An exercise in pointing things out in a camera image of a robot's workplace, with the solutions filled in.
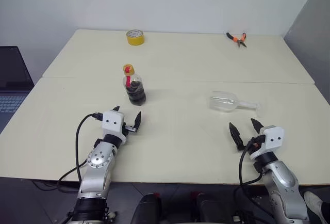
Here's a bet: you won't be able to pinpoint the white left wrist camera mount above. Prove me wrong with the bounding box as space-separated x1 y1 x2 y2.
102 110 128 145

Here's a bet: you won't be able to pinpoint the clear plastic wine glass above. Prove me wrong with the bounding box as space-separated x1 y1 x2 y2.
208 90 261 113

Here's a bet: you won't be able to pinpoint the dark laptop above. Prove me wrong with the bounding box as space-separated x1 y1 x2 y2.
0 45 36 135

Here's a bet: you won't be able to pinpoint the dark rounded shape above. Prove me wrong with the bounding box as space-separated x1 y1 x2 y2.
190 191 234 224
132 193 162 224

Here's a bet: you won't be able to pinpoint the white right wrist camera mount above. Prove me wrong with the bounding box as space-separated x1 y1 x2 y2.
249 125 285 161

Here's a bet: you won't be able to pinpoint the yellow tape roll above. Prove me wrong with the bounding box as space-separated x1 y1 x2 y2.
125 28 145 46

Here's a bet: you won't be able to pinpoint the black floor cable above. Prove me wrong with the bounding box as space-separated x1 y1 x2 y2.
31 179 79 193

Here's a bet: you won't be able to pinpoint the grey partition panel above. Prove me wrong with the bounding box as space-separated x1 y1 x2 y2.
283 0 330 107

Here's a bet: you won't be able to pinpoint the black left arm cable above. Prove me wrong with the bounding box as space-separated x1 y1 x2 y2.
57 112 104 191

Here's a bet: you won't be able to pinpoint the white shoe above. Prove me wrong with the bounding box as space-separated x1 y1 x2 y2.
303 190 330 224

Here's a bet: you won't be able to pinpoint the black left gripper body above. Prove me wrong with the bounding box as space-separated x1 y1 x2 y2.
122 122 137 134

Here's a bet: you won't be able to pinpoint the orange and black pliers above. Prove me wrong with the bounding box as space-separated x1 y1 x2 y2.
226 31 248 49

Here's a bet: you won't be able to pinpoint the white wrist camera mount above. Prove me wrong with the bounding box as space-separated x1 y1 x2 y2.
249 125 285 161
102 110 128 145

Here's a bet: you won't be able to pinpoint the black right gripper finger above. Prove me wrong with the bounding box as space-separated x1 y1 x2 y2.
228 122 244 151
250 117 262 134

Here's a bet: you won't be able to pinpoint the dark soda bottle yellow cap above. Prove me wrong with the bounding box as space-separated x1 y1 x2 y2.
122 63 147 106

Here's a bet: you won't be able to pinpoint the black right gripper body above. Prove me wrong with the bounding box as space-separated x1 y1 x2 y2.
238 135 267 153

